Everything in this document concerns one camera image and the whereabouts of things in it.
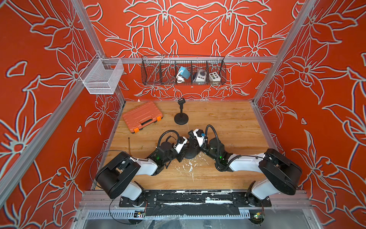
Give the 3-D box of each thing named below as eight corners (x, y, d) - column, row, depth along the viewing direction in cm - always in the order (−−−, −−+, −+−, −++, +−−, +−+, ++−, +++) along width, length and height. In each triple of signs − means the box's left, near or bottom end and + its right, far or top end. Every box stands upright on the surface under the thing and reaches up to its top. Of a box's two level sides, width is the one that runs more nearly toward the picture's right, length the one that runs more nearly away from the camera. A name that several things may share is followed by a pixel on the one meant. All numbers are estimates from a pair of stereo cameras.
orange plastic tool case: (132, 135, 100) (130, 131, 96) (123, 118, 110) (121, 114, 106) (164, 118, 110) (163, 114, 106) (153, 104, 120) (152, 100, 116)
